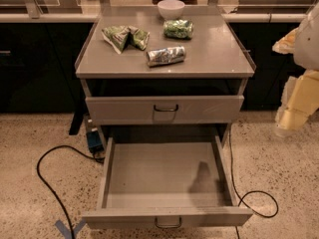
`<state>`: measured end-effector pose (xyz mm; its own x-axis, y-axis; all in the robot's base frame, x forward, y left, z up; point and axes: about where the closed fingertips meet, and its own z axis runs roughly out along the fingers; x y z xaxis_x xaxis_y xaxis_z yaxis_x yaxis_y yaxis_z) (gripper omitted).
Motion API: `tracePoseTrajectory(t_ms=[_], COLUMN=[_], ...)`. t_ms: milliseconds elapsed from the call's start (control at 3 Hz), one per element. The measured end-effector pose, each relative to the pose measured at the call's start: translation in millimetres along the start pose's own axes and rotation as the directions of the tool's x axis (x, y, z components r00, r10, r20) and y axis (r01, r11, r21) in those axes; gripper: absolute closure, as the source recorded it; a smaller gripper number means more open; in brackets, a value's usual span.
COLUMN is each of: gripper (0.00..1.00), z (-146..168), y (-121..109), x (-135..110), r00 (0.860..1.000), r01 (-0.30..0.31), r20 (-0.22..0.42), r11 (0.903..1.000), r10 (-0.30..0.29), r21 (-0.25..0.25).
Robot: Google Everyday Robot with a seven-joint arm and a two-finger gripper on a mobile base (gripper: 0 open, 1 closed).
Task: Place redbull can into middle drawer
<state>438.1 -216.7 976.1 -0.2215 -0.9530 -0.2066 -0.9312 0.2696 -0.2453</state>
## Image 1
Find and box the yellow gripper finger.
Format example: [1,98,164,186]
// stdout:
[272,28,297,55]
[274,70,319,137]

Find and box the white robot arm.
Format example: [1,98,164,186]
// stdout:
[272,3,319,137]

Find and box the green soda can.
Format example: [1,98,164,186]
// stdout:
[163,19,194,40]

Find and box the grey drawer cabinet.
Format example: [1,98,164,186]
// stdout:
[76,6,254,141]

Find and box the grey open middle drawer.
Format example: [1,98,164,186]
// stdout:
[83,136,252,229]

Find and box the grey top drawer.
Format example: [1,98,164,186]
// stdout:
[86,96,243,125]

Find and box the white bowl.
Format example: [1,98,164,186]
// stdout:
[157,0,185,20]

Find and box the green chip bag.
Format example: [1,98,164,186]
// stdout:
[102,26,150,54]

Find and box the blue power box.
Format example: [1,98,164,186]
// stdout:
[86,128,104,154]

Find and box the blue tape cross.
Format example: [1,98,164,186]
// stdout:
[54,218,88,239]

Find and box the black left floor cable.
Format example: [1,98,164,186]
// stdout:
[35,144,106,239]

